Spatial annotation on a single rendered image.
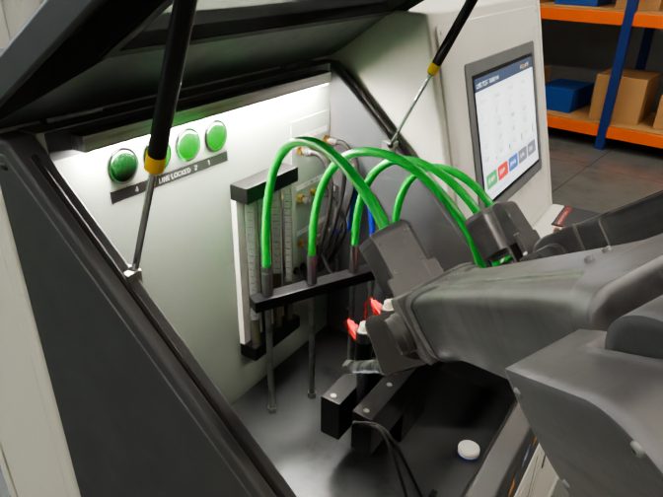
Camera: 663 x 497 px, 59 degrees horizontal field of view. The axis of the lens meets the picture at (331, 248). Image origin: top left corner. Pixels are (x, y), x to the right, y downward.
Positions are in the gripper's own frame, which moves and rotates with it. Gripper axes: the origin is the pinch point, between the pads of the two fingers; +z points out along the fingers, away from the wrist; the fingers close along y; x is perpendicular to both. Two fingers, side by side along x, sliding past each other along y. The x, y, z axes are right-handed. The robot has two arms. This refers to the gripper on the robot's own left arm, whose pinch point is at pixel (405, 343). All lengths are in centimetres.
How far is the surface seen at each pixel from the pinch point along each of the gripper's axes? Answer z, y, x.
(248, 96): 10.1, 8.8, -45.1
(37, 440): 30, 57, -5
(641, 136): 394, -341, -136
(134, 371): -2.4, 31.9, -6.3
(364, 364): 7.3, 4.8, 0.5
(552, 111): 441, -301, -201
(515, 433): 26.0, -17.3, 17.5
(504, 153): 52, -48, -38
